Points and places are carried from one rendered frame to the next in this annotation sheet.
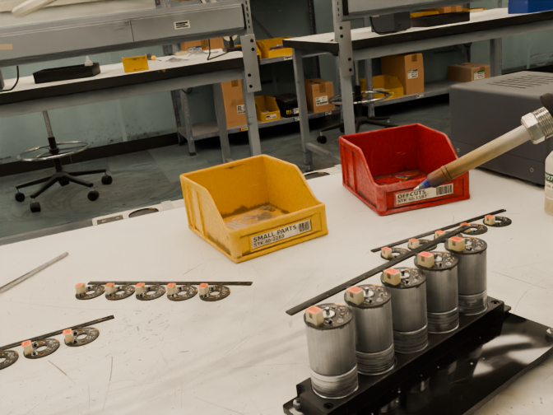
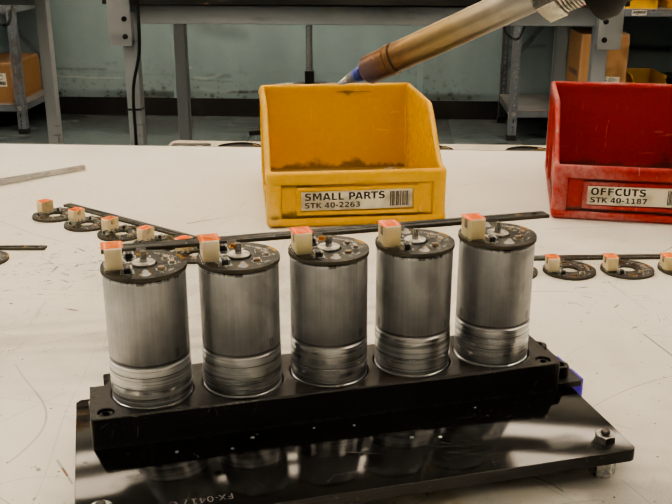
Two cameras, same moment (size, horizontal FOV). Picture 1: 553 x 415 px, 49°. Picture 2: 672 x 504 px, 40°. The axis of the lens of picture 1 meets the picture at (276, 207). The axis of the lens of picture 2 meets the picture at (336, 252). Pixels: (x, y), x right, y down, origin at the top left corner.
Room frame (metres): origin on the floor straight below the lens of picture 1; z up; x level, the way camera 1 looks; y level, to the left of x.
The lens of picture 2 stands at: (0.05, -0.16, 0.91)
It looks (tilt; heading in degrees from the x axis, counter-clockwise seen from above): 19 degrees down; 21
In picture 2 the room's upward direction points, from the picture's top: straight up
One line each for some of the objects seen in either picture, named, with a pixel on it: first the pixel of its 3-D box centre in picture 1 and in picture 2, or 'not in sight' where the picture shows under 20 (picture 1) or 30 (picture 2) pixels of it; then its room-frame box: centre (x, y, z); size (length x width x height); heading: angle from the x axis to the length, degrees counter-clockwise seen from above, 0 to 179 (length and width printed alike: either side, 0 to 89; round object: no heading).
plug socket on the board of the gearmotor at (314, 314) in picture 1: (315, 314); (115, 255); (0.27, -0.01, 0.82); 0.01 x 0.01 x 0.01; 35
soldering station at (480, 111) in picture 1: (533, 125); not in sight; (0.66, -0.30, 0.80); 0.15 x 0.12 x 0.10; 20
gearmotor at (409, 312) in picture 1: (405, 315); (328, 321); (0.30, -0.07, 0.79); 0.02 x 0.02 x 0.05
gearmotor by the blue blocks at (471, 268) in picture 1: (466, 281); (493, 304); (0.34, -0.11, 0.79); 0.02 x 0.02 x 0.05
